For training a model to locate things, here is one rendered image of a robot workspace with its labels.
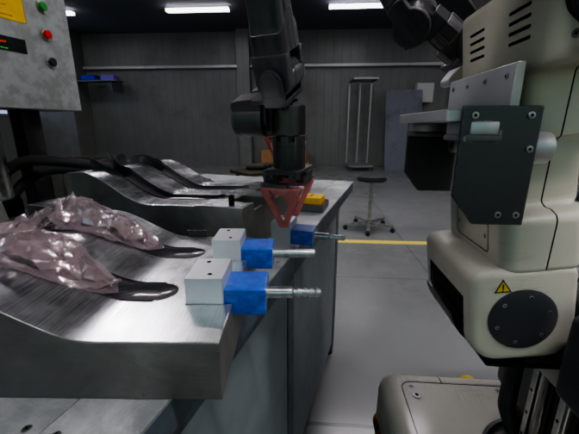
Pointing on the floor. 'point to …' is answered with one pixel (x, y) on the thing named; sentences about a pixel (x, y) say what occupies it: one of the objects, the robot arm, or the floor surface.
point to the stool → (370, 203)
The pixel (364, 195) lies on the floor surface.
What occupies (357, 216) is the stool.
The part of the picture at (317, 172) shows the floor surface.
